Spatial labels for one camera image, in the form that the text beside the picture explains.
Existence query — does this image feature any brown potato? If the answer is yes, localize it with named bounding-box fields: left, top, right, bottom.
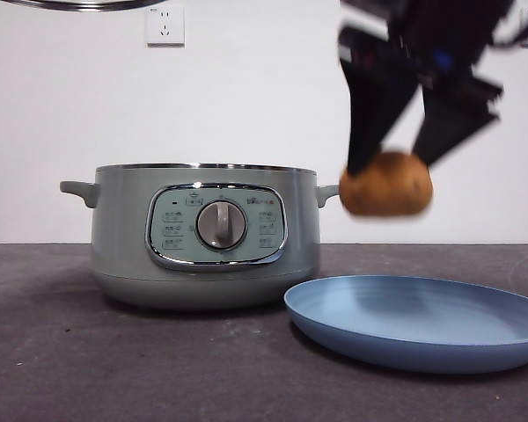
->
left=338, top=151, right=435, bottom=217

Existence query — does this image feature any glass lid with green knob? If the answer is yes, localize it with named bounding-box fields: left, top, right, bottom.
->
left=0, top=0, right=171, bottom=13

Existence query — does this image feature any blue round plate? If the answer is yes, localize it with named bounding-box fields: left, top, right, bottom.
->
left=283, top=274, right=528, bottom=375

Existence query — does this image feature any pale green electric steamer pot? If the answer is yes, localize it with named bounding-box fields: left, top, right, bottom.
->
left=59, top=162, right=341, bottom=311

